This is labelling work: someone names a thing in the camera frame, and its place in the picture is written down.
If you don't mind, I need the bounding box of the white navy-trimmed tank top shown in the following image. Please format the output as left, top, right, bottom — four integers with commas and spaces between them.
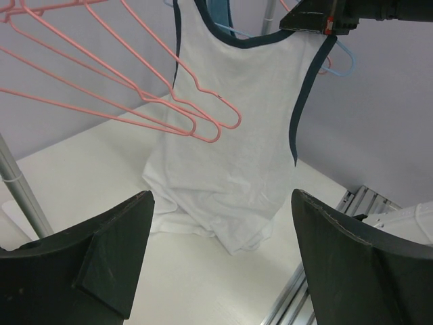
143, 1, 337, 255

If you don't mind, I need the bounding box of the silver clothes rack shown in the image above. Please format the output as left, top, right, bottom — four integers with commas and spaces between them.
1, 136, 54, 238

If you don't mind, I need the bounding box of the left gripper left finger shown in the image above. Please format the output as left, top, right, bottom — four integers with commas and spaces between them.
1, 191, 155, 320

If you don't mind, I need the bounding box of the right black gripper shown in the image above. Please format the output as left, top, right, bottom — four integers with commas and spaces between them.
279, 0, 432, 35

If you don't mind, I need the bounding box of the teal tank top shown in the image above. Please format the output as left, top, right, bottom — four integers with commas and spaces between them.
206, 0, 236, 37

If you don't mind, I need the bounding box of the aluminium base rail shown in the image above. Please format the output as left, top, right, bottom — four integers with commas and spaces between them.
264, 187, 402, 324

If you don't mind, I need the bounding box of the pink hanger holding teal top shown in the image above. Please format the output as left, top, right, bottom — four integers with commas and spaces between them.
318, 56, 332, 75

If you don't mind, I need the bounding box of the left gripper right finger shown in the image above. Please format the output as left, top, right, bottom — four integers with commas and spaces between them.
291, 189, 432, 324

